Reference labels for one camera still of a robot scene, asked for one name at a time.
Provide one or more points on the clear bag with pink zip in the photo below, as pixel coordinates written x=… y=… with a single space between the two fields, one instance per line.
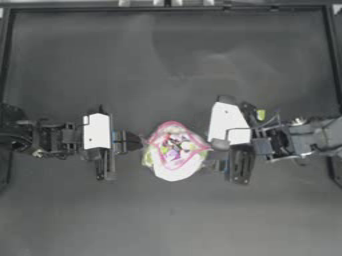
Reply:
x=174 y=170

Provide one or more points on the green candy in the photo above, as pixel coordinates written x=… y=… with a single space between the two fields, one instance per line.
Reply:
x=261 y=115

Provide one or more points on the silver frame bracket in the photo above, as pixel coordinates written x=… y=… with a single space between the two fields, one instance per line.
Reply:
x=158 y=2
x=125 y=2

